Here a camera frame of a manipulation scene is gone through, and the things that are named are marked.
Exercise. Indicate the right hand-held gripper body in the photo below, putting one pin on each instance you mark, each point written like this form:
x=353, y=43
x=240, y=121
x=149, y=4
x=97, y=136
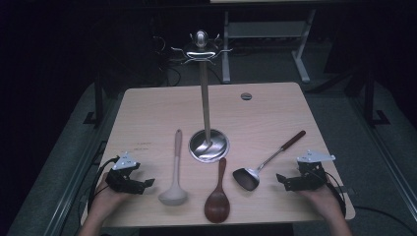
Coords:
x=308, y=180

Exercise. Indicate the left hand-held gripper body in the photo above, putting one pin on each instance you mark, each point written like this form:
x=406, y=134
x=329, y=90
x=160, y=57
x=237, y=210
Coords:
x=123, y=180

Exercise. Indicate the beige ladle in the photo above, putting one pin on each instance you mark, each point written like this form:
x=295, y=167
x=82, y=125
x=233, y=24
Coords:
x=173, y=196

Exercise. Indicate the brown wooden spoon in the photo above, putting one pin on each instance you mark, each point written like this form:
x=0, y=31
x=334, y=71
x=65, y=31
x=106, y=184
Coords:
x=217, y=206

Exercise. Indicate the steel utensil stand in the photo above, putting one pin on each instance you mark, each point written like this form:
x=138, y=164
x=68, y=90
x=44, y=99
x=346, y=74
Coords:
x=205, y=98

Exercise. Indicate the person's left hand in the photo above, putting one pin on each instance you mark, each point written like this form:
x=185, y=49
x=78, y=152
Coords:
x=105, y=200

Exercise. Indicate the person's right hand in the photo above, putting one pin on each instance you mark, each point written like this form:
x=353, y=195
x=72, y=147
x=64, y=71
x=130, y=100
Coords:
x=326, y=203

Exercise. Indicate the grey tape strip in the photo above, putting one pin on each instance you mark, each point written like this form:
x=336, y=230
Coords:
x=349, y=190

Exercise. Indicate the black metal stand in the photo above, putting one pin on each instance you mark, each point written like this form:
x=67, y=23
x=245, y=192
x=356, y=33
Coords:
x=98, y=98
x=369, y=98

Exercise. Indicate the grey round table grommet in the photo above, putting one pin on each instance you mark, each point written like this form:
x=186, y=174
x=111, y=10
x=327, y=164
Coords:
x=246, y=96

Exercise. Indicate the metal floor rail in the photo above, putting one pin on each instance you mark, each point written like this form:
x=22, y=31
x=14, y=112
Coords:
x=70, y=193
x=390, y=157

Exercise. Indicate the white desk frame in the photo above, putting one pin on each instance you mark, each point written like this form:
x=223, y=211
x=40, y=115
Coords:
x=265, y=29

